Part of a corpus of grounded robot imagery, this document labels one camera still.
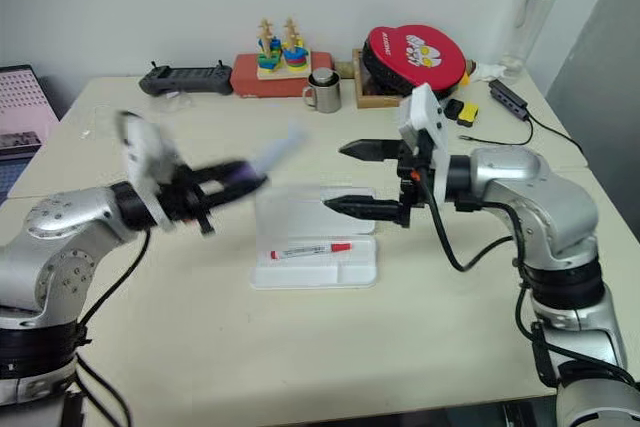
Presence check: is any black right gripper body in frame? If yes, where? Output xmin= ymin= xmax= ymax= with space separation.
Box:
xmin=396 ymin=138 xmax=437 ymax=228

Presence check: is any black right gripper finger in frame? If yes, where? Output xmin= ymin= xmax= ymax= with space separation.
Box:
xmin=322 ymin=194 xmax=404 ymax=223
xmin=337 ymin=137 xmax=401 ymax=164

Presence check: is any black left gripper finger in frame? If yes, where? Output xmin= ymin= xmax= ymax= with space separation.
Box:
xmin=193 ymin=159 xmax=270 ymax=184
xmin=200 ymin=179 xmax=267 ymax=209

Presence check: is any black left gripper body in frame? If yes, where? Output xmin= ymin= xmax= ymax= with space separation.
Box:
xmin=158 ymin=162 xmax=217 ymax=239

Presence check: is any white marker with purple cap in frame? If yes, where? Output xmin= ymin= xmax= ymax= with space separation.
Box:
xmin=233 ymin=120 xmax=312 ymax=183

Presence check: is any white plastic pencil case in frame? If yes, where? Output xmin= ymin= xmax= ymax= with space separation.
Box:
xmin=249 ymin=183 xmax=380 ymax=291

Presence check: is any white marker with red cap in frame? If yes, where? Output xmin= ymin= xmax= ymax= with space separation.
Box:
xmin=269 ymin=242 xmax=353 ymax=261

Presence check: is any wooden tray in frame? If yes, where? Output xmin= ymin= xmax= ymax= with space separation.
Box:
xmin=351 ymin=47 xmax=417 ymax=110

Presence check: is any stainless steel mug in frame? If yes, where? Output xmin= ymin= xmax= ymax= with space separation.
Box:
xmin=301 ymin=66 xmax=343 ymax=115

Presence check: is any clear plastic wrapper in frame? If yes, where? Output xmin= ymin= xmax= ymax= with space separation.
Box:
xmin=148 ymin=90 xmax=194 ymax=114

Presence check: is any yellow and black eraser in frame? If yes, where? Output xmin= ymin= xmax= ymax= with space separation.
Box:
xmin=456 ymin=102 xmax=481 ymax=128

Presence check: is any red rectangular box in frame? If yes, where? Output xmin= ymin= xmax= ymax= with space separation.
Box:
xmin=230 ymin=51 xmax=335 ymax=99

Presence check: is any black handheld remote controller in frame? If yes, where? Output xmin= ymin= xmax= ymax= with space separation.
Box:
xmin=137 ymin=60 xmax=236 ymax=97

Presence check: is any red round cushion toy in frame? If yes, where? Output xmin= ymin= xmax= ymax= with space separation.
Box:
xmin=361 ymin=22 xmax=468 ymax=99

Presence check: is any black usb hub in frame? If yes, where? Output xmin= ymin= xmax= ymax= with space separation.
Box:
xmin=488 ymin=77 xmax=532 ymax=123

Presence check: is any colourful wooden stacking toy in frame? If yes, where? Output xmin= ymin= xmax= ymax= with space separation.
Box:
xmin=255 ymin=16 xmax=313 ymax=81

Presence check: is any crumpled white tissue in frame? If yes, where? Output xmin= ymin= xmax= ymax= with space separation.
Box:
xmin=468 ymin=60 xmax=509 ymax=84

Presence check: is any open laptop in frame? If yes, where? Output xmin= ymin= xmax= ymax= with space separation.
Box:
xmin=0 ymin=64 xmax=62 ymax=204

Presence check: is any clear bottle with green cap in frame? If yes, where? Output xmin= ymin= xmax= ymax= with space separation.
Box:
xmin=498 ymin=0 xmax=568 ymax=79

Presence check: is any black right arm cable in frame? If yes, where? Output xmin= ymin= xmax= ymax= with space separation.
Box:
xmin=414 ymin=171 xmax=640 ymax=392

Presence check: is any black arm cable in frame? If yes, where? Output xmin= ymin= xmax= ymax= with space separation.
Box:
xmin=62 ymin=226 xmax=153 ymax=427
xmin=414 ymin=171 xmax=640 ymax=392

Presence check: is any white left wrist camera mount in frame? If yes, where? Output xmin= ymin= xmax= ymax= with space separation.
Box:
xmin=116 ymin=110 xmax=182 ymax=234

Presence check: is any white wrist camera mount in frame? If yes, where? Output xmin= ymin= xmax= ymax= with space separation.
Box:
xmin=116 ymin=110 xmax=182 ymax=234
xmin=396 ymin=82 xmax=452 ymax=208

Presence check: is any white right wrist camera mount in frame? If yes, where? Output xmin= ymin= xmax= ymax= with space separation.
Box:
xmin=396 ymin=82 xmax=452 ymax=208

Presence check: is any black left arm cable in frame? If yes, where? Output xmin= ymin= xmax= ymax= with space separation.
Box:
xmin=62 ymin=226 xmax=153 ymax=427

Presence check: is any black usb hub cable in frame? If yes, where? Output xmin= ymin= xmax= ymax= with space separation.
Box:
xmin=459 ymin=114 xmax=587 ymax=154

